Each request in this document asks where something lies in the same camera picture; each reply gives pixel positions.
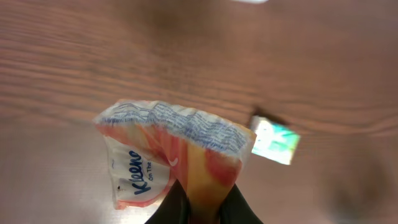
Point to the green Kleenex tissue pack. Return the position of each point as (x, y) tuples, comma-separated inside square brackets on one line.
[(275, 140)]

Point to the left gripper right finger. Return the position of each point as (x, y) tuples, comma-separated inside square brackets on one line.
[(235, 209)]

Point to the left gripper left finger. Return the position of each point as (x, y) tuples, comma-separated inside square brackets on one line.
[(174, 209)]

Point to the orange Kleenex tissue pack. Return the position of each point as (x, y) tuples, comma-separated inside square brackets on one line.
[(152, 144)]

